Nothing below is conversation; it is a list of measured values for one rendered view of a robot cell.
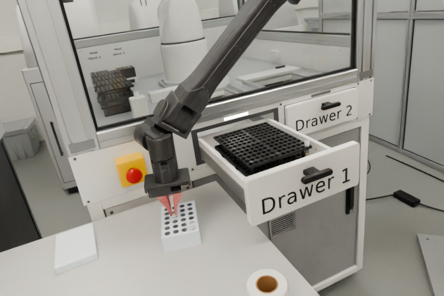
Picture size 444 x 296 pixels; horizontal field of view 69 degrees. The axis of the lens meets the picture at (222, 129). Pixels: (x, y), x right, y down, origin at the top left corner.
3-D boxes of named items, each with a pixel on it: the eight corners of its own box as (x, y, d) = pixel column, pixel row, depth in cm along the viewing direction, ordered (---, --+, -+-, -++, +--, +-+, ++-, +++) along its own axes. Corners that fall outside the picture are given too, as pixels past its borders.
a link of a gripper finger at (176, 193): (155, 209, 80) (148, 176, 76) (184, 204, 81) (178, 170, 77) (154, 226, 73) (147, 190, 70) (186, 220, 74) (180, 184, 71)
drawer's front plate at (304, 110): (357, 117, 115) (358, 88, 111) (289, 139, 106) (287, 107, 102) (353, 116, 117) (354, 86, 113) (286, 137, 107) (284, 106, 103)
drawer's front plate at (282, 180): (359, 184, 77) (360, 142, 73) (251, 227, 67) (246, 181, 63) (353, 181, 79) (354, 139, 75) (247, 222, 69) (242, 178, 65)
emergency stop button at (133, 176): (144, 182, 83) (141, 168, 82) (128, 186, 82) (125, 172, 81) (142, 177, 86) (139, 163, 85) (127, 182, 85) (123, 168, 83)
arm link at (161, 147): (150, 138, 66) (176, 130, 69) (139, 129, 71) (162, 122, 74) (156, 168, 68) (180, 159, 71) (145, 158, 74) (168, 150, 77)
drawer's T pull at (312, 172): (333, 174, 67) (333, 168, 67) (304, 185, 65) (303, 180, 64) (322, 168, 70) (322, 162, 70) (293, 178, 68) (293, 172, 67)
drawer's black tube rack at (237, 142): (312, 168, 83) (312, 145, 81) (252, 190, 77) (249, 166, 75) (267, 141, 102) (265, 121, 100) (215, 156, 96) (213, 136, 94)
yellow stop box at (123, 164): (149, 182, 86) (144, 157, 84) (122, 189, 84) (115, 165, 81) (146, 174, 91) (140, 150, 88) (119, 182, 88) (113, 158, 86)
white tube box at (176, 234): (201, 244, 73) (199, 230, 72) (164, 252, 72) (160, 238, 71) (196, 212, 84) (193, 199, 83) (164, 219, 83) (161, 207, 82)
